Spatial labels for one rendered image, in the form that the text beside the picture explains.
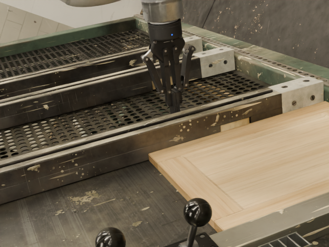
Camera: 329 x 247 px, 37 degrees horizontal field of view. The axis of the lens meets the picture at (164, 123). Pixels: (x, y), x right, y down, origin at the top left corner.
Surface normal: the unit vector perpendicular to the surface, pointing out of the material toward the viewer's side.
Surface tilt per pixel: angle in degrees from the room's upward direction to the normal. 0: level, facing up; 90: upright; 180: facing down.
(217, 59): 90
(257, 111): 90
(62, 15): 90
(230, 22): 0
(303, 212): 60
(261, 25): 0
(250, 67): 30
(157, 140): 90
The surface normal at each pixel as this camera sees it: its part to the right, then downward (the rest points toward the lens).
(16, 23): 0.33, 0.44
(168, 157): -0.13, -0.92
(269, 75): -0.92, 0.26
